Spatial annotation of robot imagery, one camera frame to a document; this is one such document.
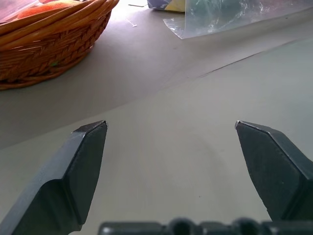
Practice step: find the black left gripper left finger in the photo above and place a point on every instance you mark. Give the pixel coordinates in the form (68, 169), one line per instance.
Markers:
(61, 181)

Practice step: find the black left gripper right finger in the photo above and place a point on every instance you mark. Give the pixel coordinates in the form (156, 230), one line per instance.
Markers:
(276, 176)

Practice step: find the woven wicker basket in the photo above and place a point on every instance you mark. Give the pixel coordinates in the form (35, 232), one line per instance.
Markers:
(49, 52)

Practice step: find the clear plastic bag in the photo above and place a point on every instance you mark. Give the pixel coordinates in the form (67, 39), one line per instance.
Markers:
(220, 19)

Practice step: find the orange fruit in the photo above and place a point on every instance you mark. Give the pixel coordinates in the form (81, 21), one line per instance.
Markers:
(42, 8)

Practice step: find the pink cloth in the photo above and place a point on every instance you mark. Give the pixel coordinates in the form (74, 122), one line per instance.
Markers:
(14, 9)

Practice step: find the colourful patterned box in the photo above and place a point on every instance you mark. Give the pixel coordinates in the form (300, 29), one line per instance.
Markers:
(166, 5)

